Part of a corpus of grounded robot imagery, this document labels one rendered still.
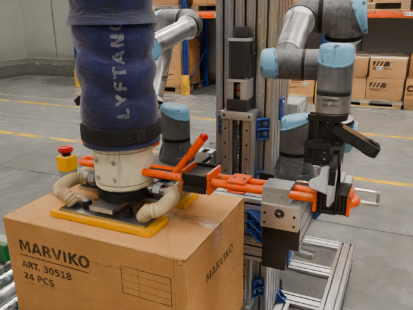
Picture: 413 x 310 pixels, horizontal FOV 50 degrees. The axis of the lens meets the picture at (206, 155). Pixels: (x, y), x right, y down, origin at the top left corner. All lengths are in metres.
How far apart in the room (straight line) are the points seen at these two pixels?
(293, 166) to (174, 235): 0.61
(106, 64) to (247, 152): 0.81
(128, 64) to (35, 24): 12.02
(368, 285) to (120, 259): 2.10
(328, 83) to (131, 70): 0.49
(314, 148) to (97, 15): 0.60
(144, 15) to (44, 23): 11.80
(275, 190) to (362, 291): 1.94
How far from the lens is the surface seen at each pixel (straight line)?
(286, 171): 1.63
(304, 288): 2.54
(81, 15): 1.17
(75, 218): 1.31
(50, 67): 12.82
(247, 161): 1.79
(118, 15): 1.14
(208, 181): 1.15
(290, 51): 1.12
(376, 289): 3.02
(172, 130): 1.78
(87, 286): 1.31
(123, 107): 1.17
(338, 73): 1.00
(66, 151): 2.11
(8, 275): 2.18
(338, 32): 1.46
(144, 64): 1.19
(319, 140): 1.05
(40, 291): 1.46
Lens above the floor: 1.63
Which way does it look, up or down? 18 degrees down
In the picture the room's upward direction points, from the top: 1 degrees counter-clockwise
